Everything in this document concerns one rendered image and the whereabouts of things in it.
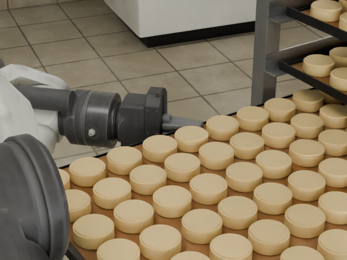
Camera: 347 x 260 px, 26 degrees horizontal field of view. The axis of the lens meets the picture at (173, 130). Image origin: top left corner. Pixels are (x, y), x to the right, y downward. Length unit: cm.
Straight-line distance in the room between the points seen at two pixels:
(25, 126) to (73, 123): 52
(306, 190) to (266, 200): 6
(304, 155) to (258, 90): 22
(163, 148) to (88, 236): 22
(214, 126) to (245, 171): 13
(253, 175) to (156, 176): 13
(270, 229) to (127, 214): 18
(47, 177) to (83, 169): 53
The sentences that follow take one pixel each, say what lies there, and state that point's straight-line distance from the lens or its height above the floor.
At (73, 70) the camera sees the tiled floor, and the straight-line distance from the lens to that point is 377.
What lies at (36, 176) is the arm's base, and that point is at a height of 128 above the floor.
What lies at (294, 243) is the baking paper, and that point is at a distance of 93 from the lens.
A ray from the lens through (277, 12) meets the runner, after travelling 120.
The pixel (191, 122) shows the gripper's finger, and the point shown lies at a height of 99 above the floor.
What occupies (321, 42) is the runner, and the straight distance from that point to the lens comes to 129.
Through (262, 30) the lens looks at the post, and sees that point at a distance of 121.
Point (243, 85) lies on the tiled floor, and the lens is 359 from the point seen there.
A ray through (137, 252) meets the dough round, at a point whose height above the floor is 100.
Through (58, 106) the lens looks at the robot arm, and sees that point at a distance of 115.
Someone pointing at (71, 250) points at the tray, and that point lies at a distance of 92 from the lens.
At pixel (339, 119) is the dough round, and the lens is 118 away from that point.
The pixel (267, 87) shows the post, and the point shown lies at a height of 100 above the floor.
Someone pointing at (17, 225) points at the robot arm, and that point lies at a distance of 49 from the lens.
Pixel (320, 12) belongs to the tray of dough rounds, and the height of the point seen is 115.
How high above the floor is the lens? 154
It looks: 29 degrees down
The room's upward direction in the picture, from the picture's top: straight up
